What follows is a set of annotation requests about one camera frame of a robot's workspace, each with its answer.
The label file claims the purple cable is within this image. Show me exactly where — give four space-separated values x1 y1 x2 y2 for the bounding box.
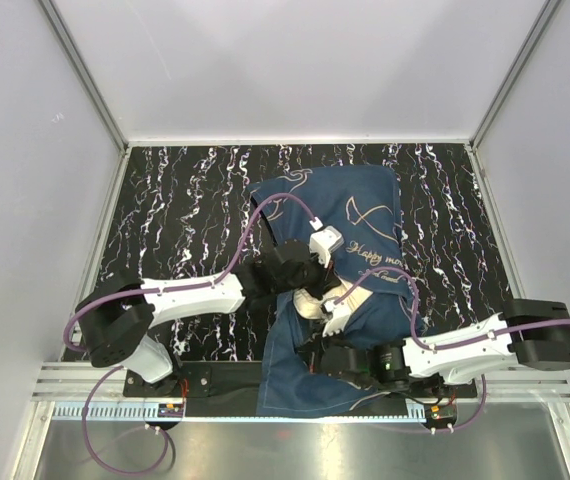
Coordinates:
332 277 570 434
64 192 324 474

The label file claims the cream pillow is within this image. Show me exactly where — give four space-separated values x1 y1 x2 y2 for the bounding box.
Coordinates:
293 279 373 320

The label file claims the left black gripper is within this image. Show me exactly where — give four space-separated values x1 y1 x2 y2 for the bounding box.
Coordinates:
273 246 341 299

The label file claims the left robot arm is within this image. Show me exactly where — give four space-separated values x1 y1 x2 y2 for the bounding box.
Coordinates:
76 230 343 396

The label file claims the blue embroidered pillowcase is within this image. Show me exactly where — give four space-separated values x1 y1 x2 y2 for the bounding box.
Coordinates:
249 165 422 418

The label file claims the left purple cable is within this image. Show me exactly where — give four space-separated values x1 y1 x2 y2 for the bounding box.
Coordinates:
64 192 324 474

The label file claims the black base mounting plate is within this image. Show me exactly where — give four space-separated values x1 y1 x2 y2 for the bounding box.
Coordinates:
123 361 478 418

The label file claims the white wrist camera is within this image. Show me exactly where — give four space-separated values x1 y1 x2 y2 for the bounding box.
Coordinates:
309 217 344 268
321 298 352 337

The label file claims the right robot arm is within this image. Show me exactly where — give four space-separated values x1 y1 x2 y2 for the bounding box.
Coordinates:
297 299 570 397

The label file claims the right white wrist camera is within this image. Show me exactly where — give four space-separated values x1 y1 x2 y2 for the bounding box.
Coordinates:
321 298 352 337

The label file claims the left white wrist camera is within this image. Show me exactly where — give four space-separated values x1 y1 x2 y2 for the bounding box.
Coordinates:
309 217 344 268

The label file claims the aluminium frame rail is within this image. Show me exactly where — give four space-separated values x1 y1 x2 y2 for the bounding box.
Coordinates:
31 362 570 424

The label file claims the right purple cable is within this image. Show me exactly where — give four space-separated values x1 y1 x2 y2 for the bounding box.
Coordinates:
332 277 570 434

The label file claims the black marble pattern mat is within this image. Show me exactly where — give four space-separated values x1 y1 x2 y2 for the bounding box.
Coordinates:
62 142 526 362

